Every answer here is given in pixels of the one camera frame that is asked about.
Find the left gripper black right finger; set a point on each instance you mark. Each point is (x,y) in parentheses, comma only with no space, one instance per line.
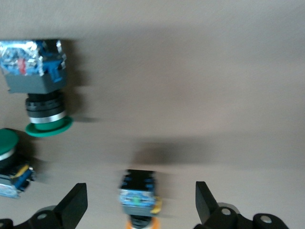
(207,210)

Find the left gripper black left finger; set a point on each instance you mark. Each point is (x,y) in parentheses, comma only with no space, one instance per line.
(71,207)

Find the yellow push button green indicator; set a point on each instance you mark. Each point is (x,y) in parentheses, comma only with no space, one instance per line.
(138,200)

